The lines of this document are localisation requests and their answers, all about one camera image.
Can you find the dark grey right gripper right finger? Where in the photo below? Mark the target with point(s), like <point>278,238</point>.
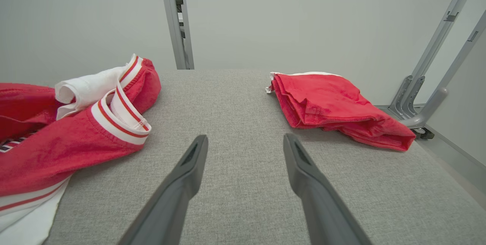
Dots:
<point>319,211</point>

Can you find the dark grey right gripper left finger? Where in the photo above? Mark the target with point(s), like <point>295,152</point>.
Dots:
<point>171,207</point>

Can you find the red shorts white side stripe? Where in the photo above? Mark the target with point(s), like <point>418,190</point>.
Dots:
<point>322,100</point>

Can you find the red jersey white striped trim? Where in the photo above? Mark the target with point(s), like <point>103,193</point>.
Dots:
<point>57,150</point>

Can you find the black caster wheel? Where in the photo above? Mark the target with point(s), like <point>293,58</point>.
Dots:
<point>424,134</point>

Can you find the grey tube leg rounded foot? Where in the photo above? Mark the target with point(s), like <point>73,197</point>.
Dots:
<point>425,114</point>

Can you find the grey metal frame post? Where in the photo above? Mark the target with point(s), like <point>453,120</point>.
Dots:
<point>171,17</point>

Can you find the grey frame post with brackets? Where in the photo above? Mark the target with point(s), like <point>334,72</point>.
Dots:
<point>436,40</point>

